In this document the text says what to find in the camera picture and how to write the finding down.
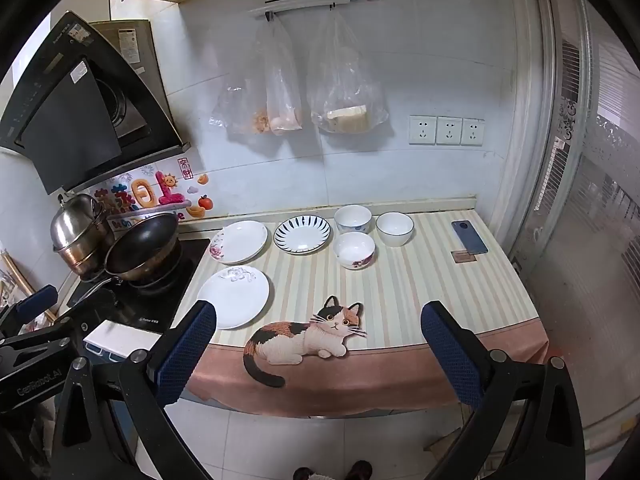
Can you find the white box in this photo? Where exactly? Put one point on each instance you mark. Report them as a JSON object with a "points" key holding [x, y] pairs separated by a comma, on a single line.
{"points": [[120, 335]]}

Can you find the white bowl with black rim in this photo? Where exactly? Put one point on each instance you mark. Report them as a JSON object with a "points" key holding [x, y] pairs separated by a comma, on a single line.
{"points": [[395, 227]]}

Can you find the clear plastic bag with beige block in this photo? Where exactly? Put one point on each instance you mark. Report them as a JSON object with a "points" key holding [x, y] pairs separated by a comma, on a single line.
{"points": [[345, 95]]}

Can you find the white bowl with blue pattern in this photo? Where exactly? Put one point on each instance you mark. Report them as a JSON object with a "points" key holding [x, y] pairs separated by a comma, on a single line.
{"points": [[352, 217]]}

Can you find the white plate with grey print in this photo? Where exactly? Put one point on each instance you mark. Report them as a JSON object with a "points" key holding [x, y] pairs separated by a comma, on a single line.
{"points": [[233, 297]]}

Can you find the white bowl with red flowers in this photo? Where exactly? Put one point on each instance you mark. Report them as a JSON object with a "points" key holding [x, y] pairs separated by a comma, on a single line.
{"points": [[354, 250]]}

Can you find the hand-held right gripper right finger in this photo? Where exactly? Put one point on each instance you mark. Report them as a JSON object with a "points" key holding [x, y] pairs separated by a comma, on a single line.
{"points": [[450, 355]]}

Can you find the white plate with striped rim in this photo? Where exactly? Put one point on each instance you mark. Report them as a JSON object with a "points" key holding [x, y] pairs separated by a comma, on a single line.
{"points": [[302, 234]]}

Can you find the black induction cooktop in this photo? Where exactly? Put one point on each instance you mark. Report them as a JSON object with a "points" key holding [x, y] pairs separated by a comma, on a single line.
{"points": [[165, 305]]}

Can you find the colourful wall stickers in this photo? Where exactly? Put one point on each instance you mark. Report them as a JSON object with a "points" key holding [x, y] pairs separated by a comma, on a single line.
{"points": [[150, 195]]}

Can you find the white plate with pink flowers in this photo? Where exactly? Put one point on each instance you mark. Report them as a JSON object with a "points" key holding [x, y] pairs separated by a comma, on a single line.
{"points": [[239, 242]]}

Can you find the black range hood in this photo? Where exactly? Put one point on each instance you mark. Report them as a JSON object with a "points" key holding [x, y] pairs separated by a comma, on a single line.
{"points": [[65, 125]]}

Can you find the white window frame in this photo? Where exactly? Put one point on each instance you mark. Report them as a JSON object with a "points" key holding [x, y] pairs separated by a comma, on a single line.
{"points": [[565, 110]]}

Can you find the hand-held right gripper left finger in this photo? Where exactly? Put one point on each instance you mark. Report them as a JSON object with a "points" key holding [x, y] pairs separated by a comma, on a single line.
{"points": [[187, 350]]}

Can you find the brown card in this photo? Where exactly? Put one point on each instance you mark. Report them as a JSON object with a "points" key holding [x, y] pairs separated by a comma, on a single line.
{"points": [[463, 256]]}

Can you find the white wall socket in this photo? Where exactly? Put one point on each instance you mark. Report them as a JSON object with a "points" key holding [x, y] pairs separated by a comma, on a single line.
{"points": [[473, 132], [422, 130], [449, 130]]}

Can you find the stainless steel pot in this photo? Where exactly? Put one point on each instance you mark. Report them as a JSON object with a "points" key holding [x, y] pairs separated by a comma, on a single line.
{"points": [[75, 225]]}

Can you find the blue smartphone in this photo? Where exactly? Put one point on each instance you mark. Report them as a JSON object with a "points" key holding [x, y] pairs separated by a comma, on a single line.
{"points": [[470, 236]]}

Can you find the black frying pan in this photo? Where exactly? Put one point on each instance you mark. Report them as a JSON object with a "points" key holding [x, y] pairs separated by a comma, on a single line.
{"points": [[142, 240]]}

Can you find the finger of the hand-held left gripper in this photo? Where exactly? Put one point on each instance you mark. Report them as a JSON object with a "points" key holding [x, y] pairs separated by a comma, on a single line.
{"points": [[90, 307], [36, 301]]}

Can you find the wooden stick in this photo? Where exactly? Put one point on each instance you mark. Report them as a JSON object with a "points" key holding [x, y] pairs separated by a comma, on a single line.
{"points": [[20, 280]]}

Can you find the striped tablecloth with cat print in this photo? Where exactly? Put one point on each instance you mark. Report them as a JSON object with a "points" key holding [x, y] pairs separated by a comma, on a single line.
{"points": [[400, 300]]}

